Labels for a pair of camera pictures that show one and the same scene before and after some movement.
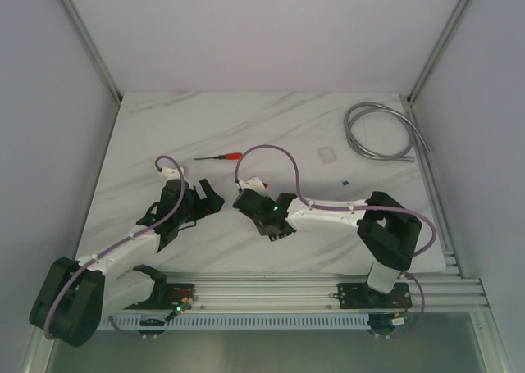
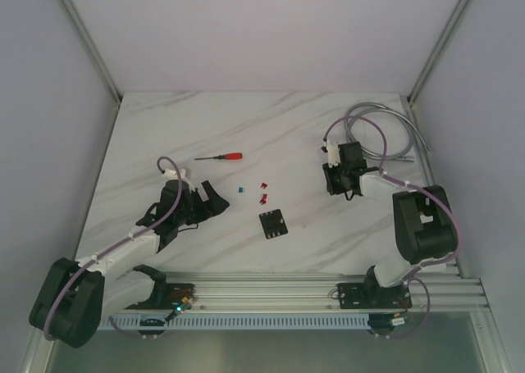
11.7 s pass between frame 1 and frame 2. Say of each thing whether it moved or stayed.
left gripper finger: stayed
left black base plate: stayed
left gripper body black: stayed
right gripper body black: moved
